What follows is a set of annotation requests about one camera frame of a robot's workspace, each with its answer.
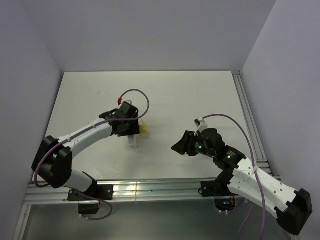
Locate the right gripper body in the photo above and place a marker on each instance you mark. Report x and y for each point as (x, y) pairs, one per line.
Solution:
(192, 150)

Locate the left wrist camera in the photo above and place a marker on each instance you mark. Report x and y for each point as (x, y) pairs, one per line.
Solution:
(122, 102)

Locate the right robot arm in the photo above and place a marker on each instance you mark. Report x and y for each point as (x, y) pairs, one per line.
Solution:
(291, 208)

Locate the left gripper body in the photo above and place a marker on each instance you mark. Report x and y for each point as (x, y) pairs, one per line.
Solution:
(131, 128)

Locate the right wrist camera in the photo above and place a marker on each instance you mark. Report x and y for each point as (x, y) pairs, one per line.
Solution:
(201, 125)

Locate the small yellow plug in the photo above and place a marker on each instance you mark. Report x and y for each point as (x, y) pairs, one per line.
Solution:
(143, 129)

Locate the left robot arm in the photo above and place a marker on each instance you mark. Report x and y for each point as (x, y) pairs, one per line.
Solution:
(54, 158)

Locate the white cube power socket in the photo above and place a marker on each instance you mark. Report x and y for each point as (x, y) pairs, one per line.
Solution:
(137, 136)

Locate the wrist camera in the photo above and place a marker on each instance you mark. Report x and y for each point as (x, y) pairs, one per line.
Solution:
(201, 125)
(122, 102)

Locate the aluminium front rail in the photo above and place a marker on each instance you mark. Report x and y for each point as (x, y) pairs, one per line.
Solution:
(146, 190)

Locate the aluminium side rail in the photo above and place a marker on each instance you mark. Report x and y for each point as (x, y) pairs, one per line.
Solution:
(259, 153)

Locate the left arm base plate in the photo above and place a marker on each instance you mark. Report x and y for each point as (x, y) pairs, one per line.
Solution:
(100, 192)

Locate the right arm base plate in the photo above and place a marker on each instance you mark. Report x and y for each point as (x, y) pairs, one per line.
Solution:
(213, 188)

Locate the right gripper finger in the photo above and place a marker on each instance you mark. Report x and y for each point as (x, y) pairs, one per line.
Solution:
(186, 140)
(179, 149)

